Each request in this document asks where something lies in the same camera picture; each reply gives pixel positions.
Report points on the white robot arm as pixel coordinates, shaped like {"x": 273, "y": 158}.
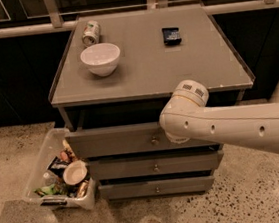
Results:
{"x": 186, "y": 116}

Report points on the grey top drawer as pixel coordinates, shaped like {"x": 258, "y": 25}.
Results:
{"x": 125, "y": 139}

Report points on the clear plastic bin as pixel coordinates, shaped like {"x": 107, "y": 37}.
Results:
{"x": 79, "y": 195}

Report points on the clear plastic bottle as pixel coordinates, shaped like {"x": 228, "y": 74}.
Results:
{"x": 50, "y": 179}

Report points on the crushed soda can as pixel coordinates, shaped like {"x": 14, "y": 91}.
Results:
{"x": 91, "y": 33}

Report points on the dark blue snack packet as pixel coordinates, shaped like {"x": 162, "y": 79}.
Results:
{"x": 171, "y": 36}

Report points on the black snack packet in bin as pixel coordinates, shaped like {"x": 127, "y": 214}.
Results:
{"x": 57, "y": 166}

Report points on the grey drawer cabinet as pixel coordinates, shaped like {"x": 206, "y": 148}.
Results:
{"x": 147, "y": 74}

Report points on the white metal railing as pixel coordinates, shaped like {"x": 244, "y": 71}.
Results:
{"x": 19, "y": 30}

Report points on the green snack bag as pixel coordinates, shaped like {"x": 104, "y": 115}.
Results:
{"x": 53, "y": 189}

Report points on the grey drawer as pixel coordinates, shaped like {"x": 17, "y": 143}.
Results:
{"x": 155, "y": 165}
{"x": 125, "y": 139}
{"x": 159, "y": 188}

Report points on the grey middle drawer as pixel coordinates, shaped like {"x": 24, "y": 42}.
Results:
{"x": 155, "y": 165}

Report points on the white ceramic bowl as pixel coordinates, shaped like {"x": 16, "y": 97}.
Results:
{"x": 101, "y": 59}

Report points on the white bowl in bin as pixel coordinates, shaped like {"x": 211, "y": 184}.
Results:
{"x": 75, "y": 173}

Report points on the grey bottom drawer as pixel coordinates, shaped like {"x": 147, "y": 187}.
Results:
{"x": 159, "y": 188}

